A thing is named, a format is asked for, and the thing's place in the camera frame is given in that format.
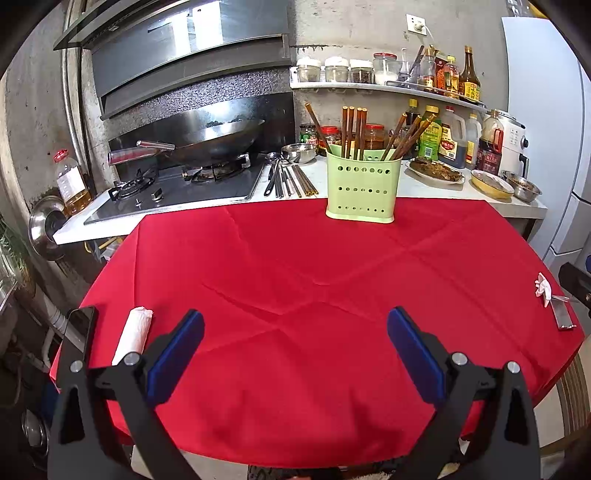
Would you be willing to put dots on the wooden chair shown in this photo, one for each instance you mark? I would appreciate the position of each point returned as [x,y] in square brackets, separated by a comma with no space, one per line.
[570,406]

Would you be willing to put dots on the steel wok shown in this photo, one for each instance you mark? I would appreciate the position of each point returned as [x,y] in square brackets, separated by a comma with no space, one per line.
[212,141]

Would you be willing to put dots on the white kitchen appliance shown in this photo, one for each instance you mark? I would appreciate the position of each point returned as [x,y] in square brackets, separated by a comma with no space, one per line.
[515,141]

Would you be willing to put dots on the red tablecloth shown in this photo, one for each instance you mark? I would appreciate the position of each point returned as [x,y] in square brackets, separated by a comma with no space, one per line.
[295,323]

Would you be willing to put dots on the white drain pipe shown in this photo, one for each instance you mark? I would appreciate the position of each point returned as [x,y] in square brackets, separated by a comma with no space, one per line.
[53,314]

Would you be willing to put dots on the soy sauce bottle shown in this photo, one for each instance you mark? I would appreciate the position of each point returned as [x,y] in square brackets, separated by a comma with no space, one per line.
[412,110]

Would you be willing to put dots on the pale plastic bottle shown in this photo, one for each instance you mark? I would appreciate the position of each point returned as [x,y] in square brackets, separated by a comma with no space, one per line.
[473,145]

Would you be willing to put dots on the green plastic utensil holder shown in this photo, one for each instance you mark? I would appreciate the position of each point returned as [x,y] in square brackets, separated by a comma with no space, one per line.
[362,194]

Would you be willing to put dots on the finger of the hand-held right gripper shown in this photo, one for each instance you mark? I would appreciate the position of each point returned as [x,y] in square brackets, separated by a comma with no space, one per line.
[575,284]

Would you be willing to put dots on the small empty steel bowl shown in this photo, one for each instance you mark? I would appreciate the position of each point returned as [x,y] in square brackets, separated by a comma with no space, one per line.
[298,153]

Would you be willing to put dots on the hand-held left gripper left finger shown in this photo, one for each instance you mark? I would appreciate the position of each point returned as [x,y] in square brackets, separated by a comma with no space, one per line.
[178,357]

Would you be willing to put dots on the red-lidded glass jar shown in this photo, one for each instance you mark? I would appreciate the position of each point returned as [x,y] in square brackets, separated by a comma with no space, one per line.
[386,70]

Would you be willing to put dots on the tall brown sauce bottle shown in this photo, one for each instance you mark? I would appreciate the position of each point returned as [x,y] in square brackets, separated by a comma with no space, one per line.
[469,83]

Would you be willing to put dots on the white plastic bag roll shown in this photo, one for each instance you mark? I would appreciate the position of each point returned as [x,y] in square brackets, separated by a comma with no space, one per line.
[134,334]

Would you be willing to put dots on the large dark vinegar jug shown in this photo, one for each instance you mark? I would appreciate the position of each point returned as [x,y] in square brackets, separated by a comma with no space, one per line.
[453,143]

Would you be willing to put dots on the white wall shelf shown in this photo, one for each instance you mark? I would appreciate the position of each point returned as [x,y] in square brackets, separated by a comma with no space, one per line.
[369,87]

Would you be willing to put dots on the gas stove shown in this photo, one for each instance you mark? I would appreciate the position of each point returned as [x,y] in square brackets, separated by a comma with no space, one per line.
[194,189]

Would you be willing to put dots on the orange sauce bottle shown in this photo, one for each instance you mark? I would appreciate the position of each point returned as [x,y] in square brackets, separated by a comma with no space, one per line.
[452,81]

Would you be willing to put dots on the red-lidded sauce jar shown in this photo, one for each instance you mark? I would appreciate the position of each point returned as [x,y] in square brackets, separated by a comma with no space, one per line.
[333,136]

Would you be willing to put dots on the bundle of metal chopsticks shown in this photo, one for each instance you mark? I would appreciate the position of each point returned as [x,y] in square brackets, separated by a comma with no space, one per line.
[300,181]

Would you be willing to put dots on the black smartphone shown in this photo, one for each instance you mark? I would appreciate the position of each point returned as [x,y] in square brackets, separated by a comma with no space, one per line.
[78,337]

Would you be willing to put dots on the glass cup with utensils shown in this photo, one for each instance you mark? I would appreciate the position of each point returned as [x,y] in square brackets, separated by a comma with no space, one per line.
[410,69]

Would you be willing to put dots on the cooking oil bottle red cap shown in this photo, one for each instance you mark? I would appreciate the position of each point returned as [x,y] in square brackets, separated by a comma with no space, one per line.
[73,189]

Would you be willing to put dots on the white-lidded spice jar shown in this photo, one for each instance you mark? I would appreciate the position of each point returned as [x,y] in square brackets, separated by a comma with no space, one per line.
[308,71]
[362,74]
[336,71]

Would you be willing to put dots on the white refrigerator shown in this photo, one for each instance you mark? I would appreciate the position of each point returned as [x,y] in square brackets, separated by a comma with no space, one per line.
[549,138]

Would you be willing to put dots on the vertical wall pipe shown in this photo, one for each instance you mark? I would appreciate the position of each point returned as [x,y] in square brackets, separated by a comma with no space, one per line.
[78,101]

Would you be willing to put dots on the white wall socket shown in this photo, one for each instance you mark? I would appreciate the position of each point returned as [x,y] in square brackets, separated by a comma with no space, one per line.
[416,23]

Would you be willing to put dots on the green plastic bottle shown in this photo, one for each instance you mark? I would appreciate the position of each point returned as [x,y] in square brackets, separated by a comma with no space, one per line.
[433,138]

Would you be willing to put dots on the steel range hood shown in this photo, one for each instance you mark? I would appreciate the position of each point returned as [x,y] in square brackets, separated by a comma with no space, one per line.
[184,55]

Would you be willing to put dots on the steel pot lid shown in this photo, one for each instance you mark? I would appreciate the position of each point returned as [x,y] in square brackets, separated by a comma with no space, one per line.
[46,228]

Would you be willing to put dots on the crumpled white tissue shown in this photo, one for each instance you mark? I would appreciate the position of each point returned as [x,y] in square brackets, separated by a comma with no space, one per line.
[542,288]

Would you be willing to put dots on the green plant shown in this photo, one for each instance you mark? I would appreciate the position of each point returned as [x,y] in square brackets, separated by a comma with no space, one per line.
[14,258]

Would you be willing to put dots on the steel bowl with food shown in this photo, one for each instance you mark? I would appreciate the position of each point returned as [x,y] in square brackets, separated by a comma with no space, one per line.
[522,187]

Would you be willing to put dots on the dark glass jar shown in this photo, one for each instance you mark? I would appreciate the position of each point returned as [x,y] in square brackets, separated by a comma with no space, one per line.
[391,138]

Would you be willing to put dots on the steel pot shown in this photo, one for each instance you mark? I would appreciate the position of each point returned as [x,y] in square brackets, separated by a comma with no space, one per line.
[34,429]

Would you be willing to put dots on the plate of cooked food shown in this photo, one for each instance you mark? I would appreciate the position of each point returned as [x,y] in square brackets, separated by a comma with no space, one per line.
[436,171]

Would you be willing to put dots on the yellow dish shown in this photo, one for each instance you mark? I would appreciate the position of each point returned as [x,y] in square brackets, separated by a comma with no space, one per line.
[491,183]

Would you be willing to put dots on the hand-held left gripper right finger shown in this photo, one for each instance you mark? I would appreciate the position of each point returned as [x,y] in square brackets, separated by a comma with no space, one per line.
[413,357]

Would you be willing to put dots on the bent metal bracket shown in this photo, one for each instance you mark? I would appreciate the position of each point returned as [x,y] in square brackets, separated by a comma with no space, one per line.
[563,316]

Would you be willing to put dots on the clear bottle yellow cap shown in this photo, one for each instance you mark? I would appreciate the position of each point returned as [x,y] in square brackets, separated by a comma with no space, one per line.
[428,74]

